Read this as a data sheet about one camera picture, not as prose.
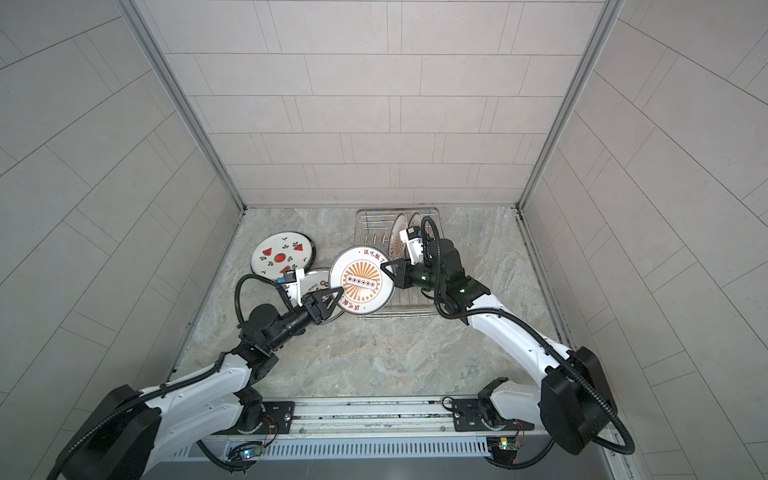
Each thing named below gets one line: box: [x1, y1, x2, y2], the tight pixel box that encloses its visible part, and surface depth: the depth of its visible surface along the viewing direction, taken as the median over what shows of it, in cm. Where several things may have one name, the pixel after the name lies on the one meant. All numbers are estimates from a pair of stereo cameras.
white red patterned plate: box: [329, 245, 395, 315], surface depth 75 cm
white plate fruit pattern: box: [251, 231, 316, 279], surface depth 101 cm
